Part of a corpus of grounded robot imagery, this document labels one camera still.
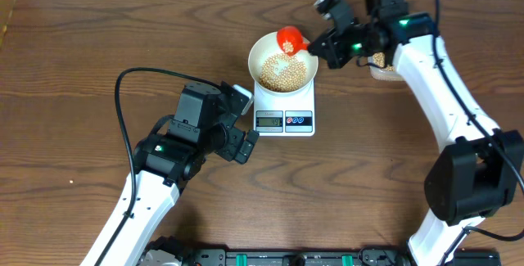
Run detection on red plastic measuring scoop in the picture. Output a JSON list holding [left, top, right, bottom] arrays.
[[277, 25, 309, 56]]

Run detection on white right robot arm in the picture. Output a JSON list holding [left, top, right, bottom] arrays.
[[307, 0, 523, 265]]

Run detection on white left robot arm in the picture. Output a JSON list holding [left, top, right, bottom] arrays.
[[83, 82, 259, 265]]

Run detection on white digital kitchen scale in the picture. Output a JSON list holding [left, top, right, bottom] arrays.
[[253, 81, 316, 137]]

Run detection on soybeans in bowl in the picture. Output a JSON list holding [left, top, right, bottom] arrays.
[[259, 53, 307, 92]]

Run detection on beige plastic bowl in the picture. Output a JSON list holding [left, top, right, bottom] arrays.
[[248, 32, 318, 91]]

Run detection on clear container of soybeans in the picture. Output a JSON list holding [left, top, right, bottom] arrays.
[[368, 52, 404, 82]]

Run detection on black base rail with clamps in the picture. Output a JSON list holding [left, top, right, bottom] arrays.
[[138, 236, 503, 266]]

